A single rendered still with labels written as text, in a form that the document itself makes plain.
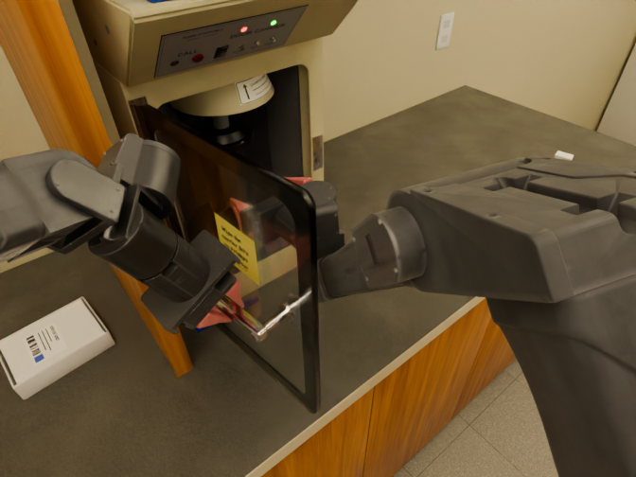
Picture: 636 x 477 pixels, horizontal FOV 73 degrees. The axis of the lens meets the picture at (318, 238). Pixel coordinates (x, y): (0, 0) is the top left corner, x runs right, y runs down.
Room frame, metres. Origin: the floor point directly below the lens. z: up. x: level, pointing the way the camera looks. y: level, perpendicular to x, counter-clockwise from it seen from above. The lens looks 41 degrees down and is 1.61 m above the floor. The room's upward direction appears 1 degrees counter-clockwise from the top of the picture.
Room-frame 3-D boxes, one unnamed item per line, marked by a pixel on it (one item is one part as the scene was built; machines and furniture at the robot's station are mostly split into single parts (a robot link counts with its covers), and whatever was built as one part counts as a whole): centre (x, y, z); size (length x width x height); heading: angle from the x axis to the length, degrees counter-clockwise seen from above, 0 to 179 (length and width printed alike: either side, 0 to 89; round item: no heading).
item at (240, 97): (0.72, 0.16, 1.34); 0.18 x 0.18 x 0.05
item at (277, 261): (0.41, 0.11, 1.19); 0.30 x 0.01 x 0.40; 46
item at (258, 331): (0.34, 0.08, 1.20); 0.10 x 0.05 x 0.03; 46
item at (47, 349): (0.47, 0.48, 0.96); 0.16 x 0.12 x 0.04; 133
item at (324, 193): (0.46, -0.01, 1.21); 0.12 x 0.09 x 0.11; 18
